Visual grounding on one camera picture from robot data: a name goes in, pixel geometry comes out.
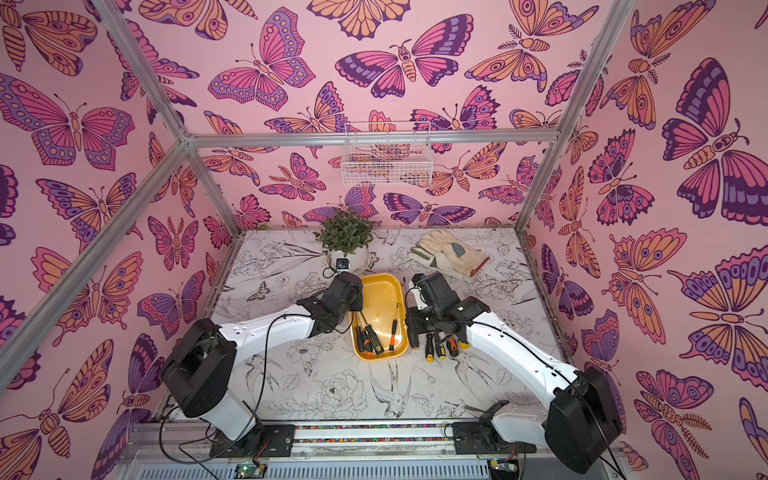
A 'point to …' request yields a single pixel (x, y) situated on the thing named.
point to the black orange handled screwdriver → (413, 335)
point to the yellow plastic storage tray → (385, 310)
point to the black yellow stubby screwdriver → (463, 345)
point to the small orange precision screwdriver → (393, 332)
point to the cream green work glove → (444, 252)
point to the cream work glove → (444, 249)
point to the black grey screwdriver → (373, 336)
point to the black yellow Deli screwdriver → (429, 349)
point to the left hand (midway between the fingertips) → (359, 287)
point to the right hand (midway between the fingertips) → (404, 322)
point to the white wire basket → (387, 154)
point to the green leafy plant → (346, 232)
